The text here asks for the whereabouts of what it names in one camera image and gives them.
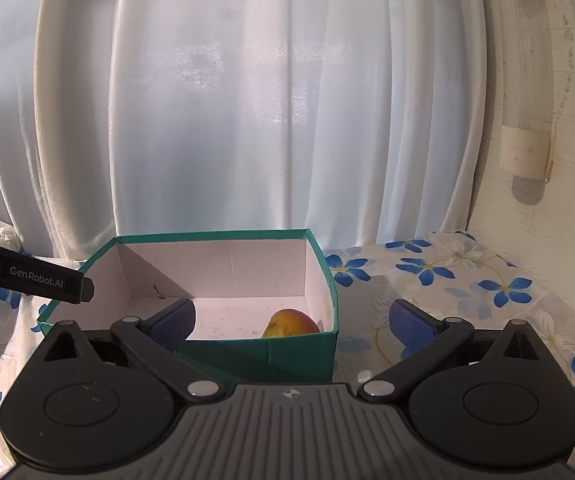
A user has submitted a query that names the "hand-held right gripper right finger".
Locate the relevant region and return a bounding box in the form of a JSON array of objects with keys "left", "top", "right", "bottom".
[{"left": 358, "top": 298, "right": 544, "bottom": 402}]

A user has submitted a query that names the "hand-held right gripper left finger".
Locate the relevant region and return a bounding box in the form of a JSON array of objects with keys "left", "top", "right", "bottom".
[{"left": 41, "top": 298, "right": 221, "bottom": 402}]

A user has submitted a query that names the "yellow-orange mango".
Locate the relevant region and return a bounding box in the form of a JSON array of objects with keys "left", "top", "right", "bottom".
[{"left": 261, "top": 309, "right": 321, "bottom": 338}]

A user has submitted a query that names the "green cardboard box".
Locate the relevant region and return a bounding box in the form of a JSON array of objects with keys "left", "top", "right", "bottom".
[{"left": 36, "top": 228, "right": 341, "bottom": 383}]

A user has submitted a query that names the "blue floral tablecloth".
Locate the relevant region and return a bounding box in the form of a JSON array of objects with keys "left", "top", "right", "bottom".
[{"left": 0, "top": 230, "right": 575, "bottom": 480}]

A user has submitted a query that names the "white curtain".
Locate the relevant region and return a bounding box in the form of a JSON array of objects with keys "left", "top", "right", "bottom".
[{"left": 0, "top": 0, "right": 491, "bottom": 266}]

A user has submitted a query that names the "clear plastic wall tube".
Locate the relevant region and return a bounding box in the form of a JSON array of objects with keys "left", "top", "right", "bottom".
[{"left": 487, "top": 0, "right": 558, "bottom": 183}]

